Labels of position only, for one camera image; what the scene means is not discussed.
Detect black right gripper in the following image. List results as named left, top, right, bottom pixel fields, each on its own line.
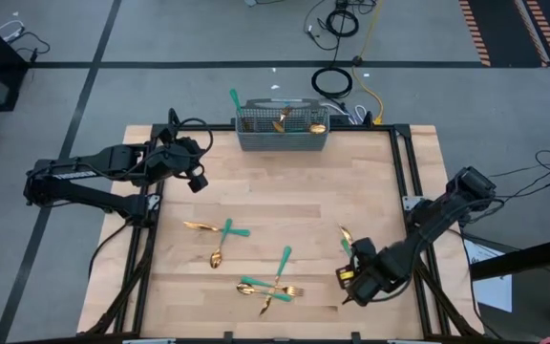
left=346, top=237, right=395, bottom=307

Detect gold fork green handle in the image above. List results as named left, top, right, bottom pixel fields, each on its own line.
left=240, top=275, right=306, bottom=298

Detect gold knife green handle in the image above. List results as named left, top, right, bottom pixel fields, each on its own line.
left=182, top=220, right=252, bottom=239
left=228, top=88, right=243, bottom=118
left=258, top=246, right=293, bottom=317

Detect gold utensils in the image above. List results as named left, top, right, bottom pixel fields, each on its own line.
left=272, top=106, right=295, bottom=134

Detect grey plastic silverware basket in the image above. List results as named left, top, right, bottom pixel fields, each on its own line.
left=234, top=97, right=331, bottom=153

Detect white paper sheet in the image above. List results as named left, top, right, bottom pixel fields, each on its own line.
left=462, top=237, right=514, bottom=315

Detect black desk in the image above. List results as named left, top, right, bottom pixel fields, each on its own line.
left=469, top=232, right=550, bottom=344

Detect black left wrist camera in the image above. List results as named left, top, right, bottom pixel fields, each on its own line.
left=187, top=172, right=210, bottom=195

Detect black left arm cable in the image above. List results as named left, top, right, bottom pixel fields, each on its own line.
left=167, top=107, right=216, bottom=163

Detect black cable coil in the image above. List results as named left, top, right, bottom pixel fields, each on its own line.
left=310, top=66, right=354, bottom=100
left=324, top=8, right=361, bottom=39

